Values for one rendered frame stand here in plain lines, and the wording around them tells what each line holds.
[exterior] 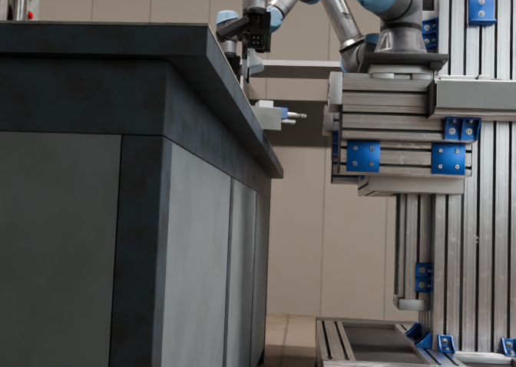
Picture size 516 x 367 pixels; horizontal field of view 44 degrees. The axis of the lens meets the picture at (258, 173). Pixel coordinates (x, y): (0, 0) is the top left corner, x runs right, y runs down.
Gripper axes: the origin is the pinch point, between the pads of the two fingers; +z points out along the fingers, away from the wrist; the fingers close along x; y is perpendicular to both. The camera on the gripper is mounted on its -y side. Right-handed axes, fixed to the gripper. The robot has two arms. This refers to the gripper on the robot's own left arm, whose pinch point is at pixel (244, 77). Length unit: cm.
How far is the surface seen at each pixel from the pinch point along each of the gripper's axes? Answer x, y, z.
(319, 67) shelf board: 177, 23, -47
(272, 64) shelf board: 172, -4, -47
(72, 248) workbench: -116, -6, 47
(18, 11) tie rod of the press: 2, -73, -20
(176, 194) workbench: -107, 4, 40
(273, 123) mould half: -35.3, 11.6, 19.4
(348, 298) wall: 225, 47, 89
